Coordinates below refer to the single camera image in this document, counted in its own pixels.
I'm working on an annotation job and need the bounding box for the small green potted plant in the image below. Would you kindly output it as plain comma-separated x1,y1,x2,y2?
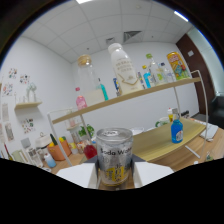
78,124,95,138

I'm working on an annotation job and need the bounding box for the glass jar with wooden lid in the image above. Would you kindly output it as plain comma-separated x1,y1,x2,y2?
77,54,106,107

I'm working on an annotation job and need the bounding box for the red and blue box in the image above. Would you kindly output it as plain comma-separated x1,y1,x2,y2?
112,77,122,98

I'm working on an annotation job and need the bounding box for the teal liquid bottle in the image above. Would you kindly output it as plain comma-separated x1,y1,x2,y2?
98,78,110,102

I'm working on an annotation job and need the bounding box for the blue liquid bottle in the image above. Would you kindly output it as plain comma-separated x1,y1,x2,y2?
170,119,184,144

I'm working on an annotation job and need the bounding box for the brown door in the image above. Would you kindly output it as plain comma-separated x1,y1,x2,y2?
175,33,216,116

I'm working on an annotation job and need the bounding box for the wooden wall shelf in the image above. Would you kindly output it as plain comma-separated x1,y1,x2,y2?
13,101,43,111

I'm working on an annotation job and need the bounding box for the two-tier wooden shelf rack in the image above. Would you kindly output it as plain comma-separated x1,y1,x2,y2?
46,69,209,168

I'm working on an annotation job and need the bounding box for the large white milk bottle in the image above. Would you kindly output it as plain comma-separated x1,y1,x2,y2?
107,42,144,96

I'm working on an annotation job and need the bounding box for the orange pen holder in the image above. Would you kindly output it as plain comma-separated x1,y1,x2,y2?
47,133,73,162

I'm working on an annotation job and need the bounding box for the small pink bottle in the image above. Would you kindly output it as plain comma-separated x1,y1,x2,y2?
75,87,88,111

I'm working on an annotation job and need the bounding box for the clear bottle with green cap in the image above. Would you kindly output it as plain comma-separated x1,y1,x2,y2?
145,53,165,86

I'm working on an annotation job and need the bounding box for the small clear bottle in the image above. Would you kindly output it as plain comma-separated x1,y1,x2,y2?
159,62,176,84

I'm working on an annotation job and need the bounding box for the yellow printed can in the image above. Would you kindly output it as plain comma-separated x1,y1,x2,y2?
166,51,191,81

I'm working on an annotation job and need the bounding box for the white bowl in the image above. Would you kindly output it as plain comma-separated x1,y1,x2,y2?
129,126,145,136

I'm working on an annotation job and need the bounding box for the white and green mug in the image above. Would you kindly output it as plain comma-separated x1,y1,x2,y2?
154,116,171,128

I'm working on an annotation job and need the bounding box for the light blue bottle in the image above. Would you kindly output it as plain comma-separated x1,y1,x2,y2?
142,64,153,89

